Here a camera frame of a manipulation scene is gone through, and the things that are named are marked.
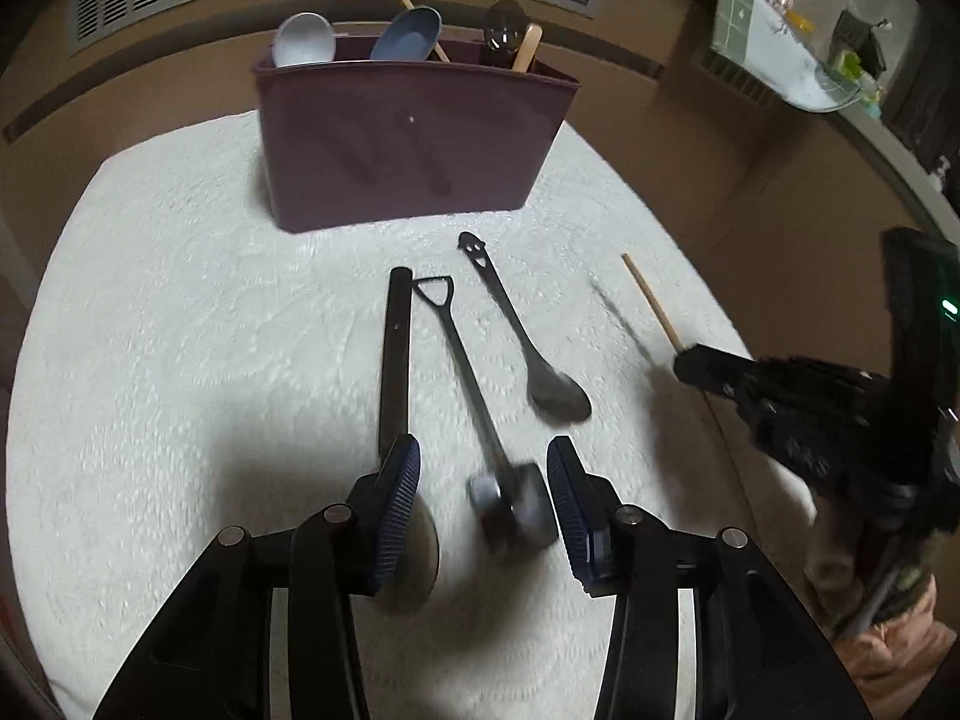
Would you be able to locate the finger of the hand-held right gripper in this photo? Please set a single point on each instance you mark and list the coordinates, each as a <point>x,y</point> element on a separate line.
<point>712,371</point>

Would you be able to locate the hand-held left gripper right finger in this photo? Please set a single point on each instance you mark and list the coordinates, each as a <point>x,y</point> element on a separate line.
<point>566,510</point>

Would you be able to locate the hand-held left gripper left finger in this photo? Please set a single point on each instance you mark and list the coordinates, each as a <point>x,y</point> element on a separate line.
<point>397,510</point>

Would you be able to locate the purple plastic utensil holder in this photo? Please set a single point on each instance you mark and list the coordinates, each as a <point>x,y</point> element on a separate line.
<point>405,150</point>

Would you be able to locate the blue spoon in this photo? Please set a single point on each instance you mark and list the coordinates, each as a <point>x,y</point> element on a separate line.
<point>405,34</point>

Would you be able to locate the metal spoon with face cutout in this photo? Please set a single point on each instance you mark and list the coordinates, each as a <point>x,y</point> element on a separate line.
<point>559,394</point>

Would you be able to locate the white lace tablecloth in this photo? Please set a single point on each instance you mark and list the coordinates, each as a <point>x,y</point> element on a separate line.
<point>187,315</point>

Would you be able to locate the small grey vent grille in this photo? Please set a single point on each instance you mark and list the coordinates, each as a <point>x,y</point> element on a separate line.
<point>739,79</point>

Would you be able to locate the glass shelf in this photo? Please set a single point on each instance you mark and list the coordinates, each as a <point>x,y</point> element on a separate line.
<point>795,75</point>

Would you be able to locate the black box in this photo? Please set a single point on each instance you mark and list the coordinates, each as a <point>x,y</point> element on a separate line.
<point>855,34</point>

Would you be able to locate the pale grey spoon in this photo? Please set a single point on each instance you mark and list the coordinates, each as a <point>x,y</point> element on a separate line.
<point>304,41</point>

